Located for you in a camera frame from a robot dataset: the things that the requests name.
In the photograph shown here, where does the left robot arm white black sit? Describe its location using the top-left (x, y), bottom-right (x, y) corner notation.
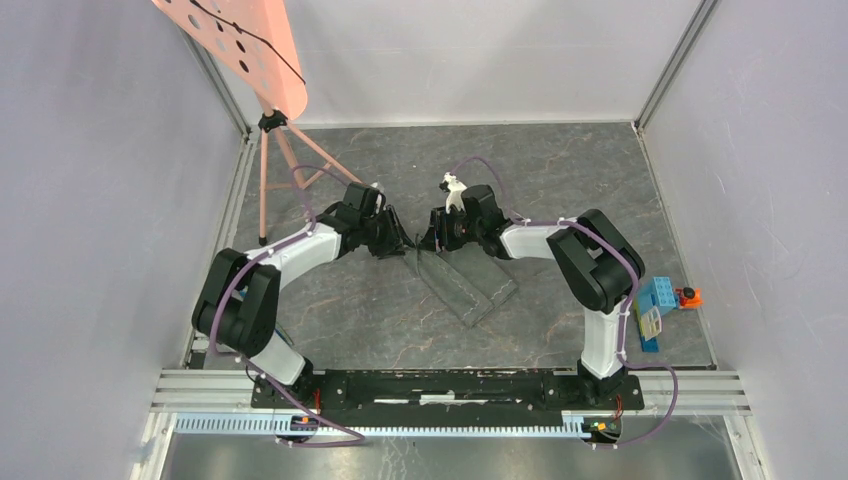
top-left (191, 183), bottom-right (408, 408)

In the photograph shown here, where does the grey cloth napkin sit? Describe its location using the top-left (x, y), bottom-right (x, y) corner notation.
top-left (402, 244), bottom-right (518, 329)

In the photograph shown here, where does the blue flat toy plate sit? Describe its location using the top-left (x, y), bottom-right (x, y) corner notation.
top-left (640, 335), bottom-right (660, 354)

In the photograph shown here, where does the orange toy piece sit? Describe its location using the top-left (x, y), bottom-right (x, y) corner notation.
top-left (675, 287), bottom-right (703, 310)

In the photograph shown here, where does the white toy piece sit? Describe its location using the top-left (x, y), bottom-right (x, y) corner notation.
top-left (639, 306), bottom-right (662, 340)

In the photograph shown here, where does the pink music stand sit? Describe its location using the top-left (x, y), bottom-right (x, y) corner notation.
top-left (154, 0), bottom-right (359, 246)

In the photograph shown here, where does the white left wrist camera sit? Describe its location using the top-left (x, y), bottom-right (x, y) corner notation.
top-left (370, 182), bottom-right (386, 211)

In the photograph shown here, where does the yellow toy block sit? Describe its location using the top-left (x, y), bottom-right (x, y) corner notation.
top-left (631, 297), bottom-right (643, 335)

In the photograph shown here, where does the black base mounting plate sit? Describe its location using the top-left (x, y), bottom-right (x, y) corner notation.
top-left (290, 368), bottom-right (645, 428)

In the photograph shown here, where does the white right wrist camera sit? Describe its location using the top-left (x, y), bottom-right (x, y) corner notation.
top-left (439, 172), bottom-right (467, 213)

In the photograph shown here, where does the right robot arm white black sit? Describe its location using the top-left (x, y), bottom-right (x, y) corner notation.
top-left (422, 178), bottom-right (645, 408)

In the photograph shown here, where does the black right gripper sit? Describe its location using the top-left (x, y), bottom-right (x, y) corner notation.
top-left (418, 204), bottom-right (483, 253)

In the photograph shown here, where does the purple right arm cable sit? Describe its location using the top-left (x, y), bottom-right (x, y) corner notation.
top-left (450, 156), bottom-right (681, 452)

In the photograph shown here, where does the blue toy brick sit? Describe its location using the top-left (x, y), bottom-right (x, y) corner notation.
top-left (635, 276), bottom-right (679, 315)

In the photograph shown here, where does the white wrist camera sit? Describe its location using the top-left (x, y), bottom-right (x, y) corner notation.
top-left (370, 182), bottom-right (386, 211)
top-left (439, 172), bottom-right (467, 213)

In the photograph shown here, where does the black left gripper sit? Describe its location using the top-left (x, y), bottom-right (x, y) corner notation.
top-left (359, 205), bottom-right (416, 260)

